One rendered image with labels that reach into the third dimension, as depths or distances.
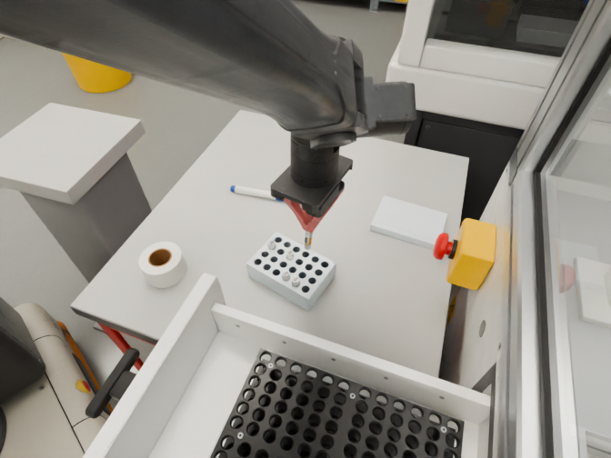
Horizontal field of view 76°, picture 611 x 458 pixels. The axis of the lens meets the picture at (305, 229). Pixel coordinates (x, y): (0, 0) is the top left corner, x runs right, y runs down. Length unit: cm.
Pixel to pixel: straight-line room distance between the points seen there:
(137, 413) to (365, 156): 68
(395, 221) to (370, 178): 14
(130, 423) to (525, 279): 41
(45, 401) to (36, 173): 59
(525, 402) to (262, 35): 33
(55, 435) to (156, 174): 132
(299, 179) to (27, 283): 159
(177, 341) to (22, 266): 159
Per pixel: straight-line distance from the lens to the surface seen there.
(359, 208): 78
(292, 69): 20
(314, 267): 64
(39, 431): 125
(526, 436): 37
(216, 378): 52
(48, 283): 188
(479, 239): 58
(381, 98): 41
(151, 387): 45
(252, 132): 98
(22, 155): 111
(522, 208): 52
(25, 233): 213
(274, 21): 19
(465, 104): 99
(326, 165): 44
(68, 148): 108
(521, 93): 98
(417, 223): 76
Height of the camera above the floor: 132
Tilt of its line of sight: 49 degrees down
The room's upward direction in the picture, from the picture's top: straight up
